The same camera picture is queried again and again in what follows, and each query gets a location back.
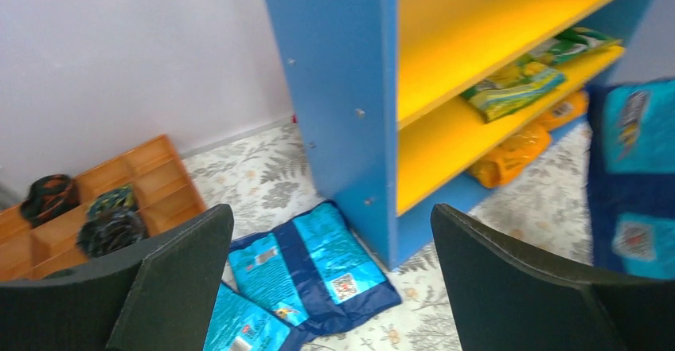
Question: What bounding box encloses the black tape roll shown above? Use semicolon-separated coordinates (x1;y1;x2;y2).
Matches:
19;174;80;228
86;183;139;220
76;207;149;259

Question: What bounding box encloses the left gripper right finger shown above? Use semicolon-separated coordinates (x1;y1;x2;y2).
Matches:
431;204;674;350

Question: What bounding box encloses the black tape roll front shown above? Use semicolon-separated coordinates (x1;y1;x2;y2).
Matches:
76;207;149;259

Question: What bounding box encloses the yellow green Fox's candy bag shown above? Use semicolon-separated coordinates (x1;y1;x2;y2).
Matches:
460;54;566;123

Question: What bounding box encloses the blue candy bag right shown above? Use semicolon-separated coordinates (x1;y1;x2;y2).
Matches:
228;201;402;343

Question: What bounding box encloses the orange mango candy bag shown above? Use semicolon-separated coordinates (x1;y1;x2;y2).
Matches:
467;124;552;189

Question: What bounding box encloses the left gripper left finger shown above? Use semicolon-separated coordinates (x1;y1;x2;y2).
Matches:
1;204;234;350

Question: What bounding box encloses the large blue candy bag front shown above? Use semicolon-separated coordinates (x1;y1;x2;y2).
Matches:
587;78;674;279

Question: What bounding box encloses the black tape roll back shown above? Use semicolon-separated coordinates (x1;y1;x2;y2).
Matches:
19;174;80;228

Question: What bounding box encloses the orange candy bag under shelf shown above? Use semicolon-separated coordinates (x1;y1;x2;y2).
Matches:
536;89;588;131

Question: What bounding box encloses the blue candy bag middle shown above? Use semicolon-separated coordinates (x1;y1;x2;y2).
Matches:
203;283;302;351

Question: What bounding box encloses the blue shelf unit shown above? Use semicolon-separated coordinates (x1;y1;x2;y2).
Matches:
266;0;653;269

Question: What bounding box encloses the black tape roll middle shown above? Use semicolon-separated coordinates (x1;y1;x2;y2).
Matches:
86;183;139;220

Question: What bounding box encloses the wooden compartment tray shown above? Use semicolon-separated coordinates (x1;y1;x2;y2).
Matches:
1;135;206;282

